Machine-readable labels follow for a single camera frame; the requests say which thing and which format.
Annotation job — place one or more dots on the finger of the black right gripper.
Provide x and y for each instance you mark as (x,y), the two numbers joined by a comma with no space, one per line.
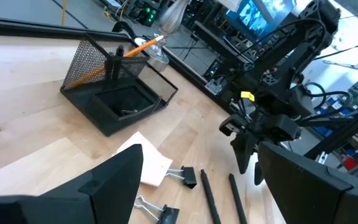
(244,152)
(258,174)

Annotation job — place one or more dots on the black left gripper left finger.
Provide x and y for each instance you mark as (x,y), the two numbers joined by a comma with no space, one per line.
(104,199)

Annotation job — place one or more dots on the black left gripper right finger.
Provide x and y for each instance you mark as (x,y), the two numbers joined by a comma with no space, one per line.
(306,199)

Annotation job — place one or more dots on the black marker pen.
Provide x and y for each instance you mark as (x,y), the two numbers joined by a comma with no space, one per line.
(237,199)
(210,199)

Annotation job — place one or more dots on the black binder clip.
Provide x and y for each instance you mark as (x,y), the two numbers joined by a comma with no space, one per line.
(169,215)
(190,177)

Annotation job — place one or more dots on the pink sticky note pad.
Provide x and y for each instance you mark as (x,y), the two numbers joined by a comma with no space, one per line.
(154,165)

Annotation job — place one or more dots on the slim black pen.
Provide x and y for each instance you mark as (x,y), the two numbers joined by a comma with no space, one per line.
(119,53)

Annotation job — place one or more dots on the yellow pencil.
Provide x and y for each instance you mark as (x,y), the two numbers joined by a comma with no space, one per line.
(141,46)

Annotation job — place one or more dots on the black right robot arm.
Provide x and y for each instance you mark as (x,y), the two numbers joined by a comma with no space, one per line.
(291,62)

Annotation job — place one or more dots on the black mesh desk organizer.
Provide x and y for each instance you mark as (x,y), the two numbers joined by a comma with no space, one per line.
(82,62)

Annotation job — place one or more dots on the blue display screen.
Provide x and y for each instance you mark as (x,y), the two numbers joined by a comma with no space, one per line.
(253,15)

